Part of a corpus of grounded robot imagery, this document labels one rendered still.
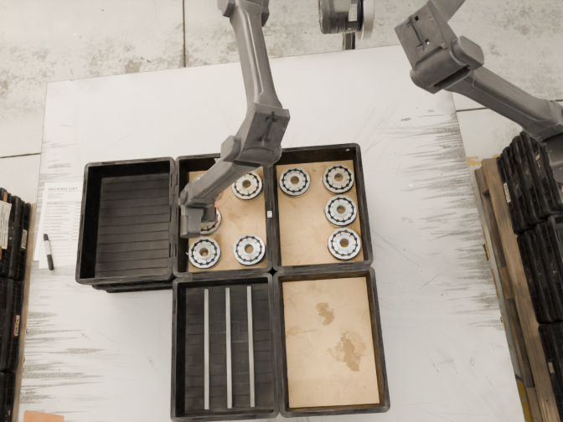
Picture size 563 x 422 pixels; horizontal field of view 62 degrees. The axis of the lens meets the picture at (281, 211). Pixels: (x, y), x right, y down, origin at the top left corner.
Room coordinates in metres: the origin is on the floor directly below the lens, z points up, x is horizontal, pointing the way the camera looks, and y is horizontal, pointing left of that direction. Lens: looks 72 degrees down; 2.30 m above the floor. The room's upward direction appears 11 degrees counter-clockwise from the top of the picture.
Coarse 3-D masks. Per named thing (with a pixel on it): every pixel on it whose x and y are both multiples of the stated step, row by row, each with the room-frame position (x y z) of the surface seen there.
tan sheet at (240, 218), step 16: (192, 176) 0.67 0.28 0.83; (224, 192) 0.59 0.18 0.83; (224, 208) 0.53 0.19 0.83; (240, 208) 0.52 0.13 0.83; (256, 208) 0.51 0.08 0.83; (224, 224) 0.48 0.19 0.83; (240, 224) 0.47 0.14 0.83; (256, 224) 0.46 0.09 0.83; (192, 240) 0.44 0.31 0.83; (224, 240) 0.42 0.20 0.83; (224, 256) 0.37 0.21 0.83
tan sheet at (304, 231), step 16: (352, 160) 0.62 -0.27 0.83; (320, 176) 0.58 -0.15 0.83; (320, 192) 0.52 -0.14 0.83; (352, 192) 0.50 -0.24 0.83; (288, 208) 0.49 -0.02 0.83; (304, 208) 0.48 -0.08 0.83; (320, 208) 0.47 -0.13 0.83; (288, 224) 0.43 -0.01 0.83; (304, 224) 0.42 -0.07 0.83; (320, 224) 0.41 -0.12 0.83; (352, 224) 0.39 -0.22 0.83; (288, 240) 0.38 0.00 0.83; (304, 240) 0.37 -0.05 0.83; (320, 240) 0.36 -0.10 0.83; (288, 256) 0.33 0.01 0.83; (304, 256) 0.32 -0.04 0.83; (320, 256) 0.31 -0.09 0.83
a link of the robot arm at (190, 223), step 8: (184, 192) 0.49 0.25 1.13; (184, 200) 0.47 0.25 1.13; (192, 208) 0.46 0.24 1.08; (200, 208) 0.46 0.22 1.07; (184, 216) 0.45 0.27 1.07; (192, 216) 0.44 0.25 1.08; (200, 216) 0.44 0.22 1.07; (184, 224) 0.42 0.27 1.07; (192, 224) 0.41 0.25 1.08; (200, 224) 0.41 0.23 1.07; (184, 232) 0.40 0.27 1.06; (192, 232) 0.39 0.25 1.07
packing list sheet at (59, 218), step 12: (48, 192) 0.78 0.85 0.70; (60, 192) 0.77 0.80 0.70; (72, 192) 0.76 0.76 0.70; (48, 204) 0.73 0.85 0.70; (60, 204) 0.72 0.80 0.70; (72, 204) 0.71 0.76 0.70; (48, 216) 0.68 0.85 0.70; (60, 216) 0.67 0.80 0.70; (72, 216) 0.66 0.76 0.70; (48, 228) 0.63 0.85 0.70; (60, 228) 0.63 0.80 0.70; (72, 228) 0.62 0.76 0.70; (60, 240) 0.58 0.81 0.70; (72, 240) 0.57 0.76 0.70; (36, 252) 0.55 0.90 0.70; (60, 252) 0.53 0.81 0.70; (72, 252) 0.52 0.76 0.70; (60, 264) 0.49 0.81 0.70; (72, 264) 0.48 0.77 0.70
